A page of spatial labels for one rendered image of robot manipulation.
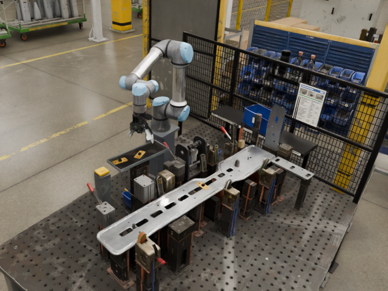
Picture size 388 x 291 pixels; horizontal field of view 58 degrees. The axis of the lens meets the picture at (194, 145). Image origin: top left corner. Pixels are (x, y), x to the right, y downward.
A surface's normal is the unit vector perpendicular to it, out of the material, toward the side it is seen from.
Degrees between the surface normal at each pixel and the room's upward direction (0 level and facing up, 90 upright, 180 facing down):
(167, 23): 91
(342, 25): 90
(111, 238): 0
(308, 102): 90
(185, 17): 91
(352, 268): 0
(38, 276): 0
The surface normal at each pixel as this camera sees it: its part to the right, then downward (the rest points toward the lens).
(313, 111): -0.69, 0.33
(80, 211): 0.07, -0.86
